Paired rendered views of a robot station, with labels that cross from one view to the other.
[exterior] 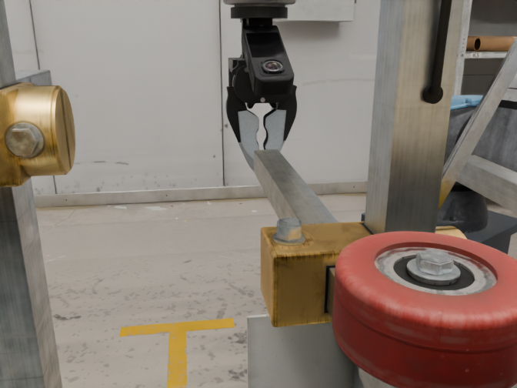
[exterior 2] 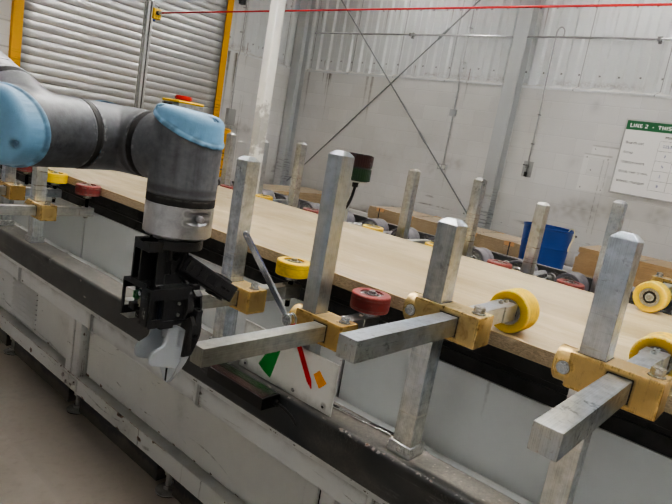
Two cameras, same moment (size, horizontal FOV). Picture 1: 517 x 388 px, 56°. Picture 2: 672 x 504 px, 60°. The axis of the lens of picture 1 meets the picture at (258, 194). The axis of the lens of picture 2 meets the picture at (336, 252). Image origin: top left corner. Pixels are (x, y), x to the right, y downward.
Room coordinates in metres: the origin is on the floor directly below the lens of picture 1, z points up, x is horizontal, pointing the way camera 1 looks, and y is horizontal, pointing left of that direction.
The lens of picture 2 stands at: (1.00, 0.71, 1.19)
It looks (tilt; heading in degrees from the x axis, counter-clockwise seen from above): 10 degrees down; 228
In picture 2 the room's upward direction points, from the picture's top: 10 degrees clockwise
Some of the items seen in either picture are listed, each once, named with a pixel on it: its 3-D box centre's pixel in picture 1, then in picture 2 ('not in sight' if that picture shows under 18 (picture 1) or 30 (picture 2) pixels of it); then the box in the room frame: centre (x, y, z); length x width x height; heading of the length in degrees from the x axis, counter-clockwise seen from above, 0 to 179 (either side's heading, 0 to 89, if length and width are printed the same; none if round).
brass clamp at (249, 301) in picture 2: not in sight; (236, 292); (0.34, -0.32, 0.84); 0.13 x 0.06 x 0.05; 99
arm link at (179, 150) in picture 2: not in sight; (184, 155); (0.65, 0.00, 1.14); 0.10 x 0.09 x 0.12; 115
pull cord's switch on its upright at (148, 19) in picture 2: not in sight; (143, 97); (-0.40, -2.79, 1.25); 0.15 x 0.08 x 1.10; 99
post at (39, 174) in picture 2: not in sight; (38, 192); (0.50, -1.33, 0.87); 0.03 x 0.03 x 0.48; 9
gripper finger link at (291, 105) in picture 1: (278, 106); not in sight; (0.64, -0.02, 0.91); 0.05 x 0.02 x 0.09; 99
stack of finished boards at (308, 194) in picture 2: not in sight; (274, 192); (-4.49, -7.14, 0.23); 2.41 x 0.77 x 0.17; 10
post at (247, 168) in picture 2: not in sight; (233, 266); (0.34, -0.34, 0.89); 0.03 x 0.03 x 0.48; 9
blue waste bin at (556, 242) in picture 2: not in sight; (543, 255); (-5.02, -2.55, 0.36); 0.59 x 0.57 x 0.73; 8
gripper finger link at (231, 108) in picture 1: (244, 108); (185, 325); (0.63, 0.02, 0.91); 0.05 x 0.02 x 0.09; 99
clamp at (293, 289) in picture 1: (365, 269); (322, 326); (0.30, -0.07, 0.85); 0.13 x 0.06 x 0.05; 99
